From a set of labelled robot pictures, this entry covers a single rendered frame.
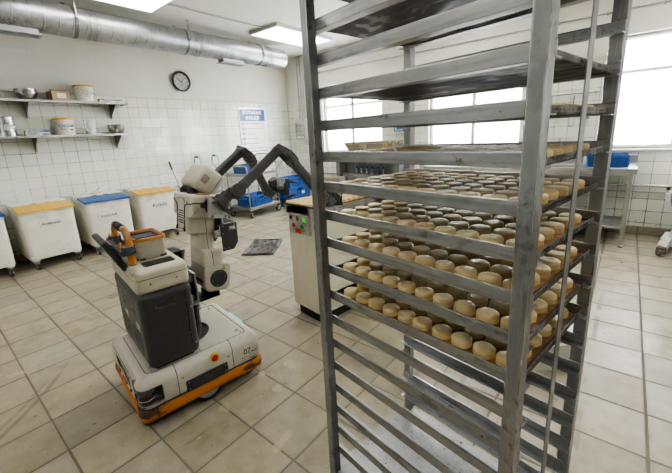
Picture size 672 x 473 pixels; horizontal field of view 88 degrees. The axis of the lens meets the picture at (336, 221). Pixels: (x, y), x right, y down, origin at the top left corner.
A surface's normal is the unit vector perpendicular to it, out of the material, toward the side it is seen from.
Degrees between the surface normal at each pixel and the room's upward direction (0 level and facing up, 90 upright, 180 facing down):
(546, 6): 90
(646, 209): 90
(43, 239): 93
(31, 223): 91
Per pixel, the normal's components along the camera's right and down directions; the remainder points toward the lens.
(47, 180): 0.77, 0.11
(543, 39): -0.75, 0.19
